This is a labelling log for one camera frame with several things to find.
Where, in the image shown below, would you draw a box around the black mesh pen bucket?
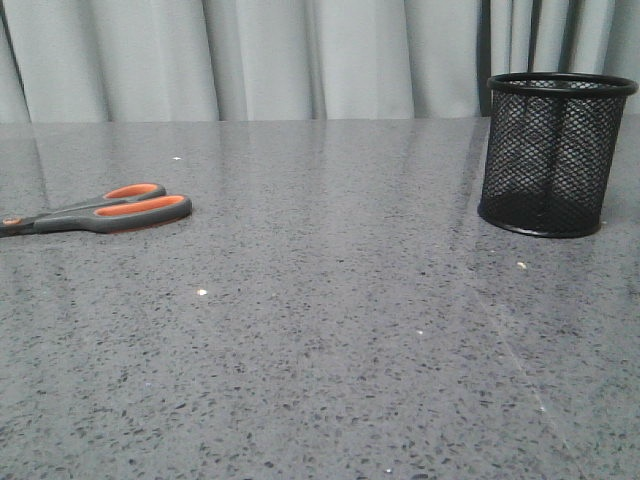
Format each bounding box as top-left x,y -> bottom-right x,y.
478,72 -> 638,238

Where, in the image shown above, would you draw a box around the orange and grey scissors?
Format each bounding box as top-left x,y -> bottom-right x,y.
1,183 -> 192,238

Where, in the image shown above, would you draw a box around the grey curtain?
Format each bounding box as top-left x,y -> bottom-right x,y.
1,1 -> 639,123

